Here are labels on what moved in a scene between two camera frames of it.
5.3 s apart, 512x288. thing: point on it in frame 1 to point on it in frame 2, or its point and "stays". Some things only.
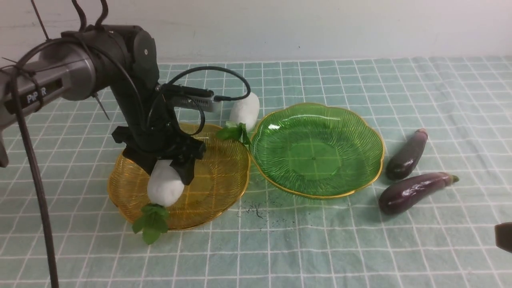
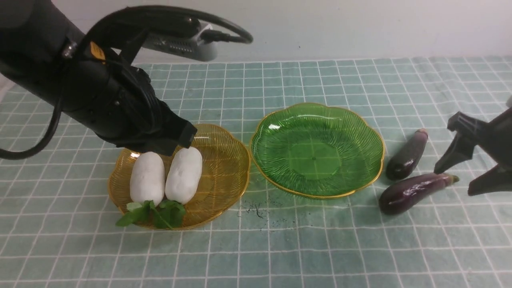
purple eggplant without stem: [405, 158] stays
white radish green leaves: [165, 187] to [147, 190]
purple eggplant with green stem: [402, 195] stays
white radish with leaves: [244, 115] to [183, 179]
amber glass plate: [221, 176] stays
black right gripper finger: [503, 236] to [495, 137]
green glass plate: [316, 150] stays
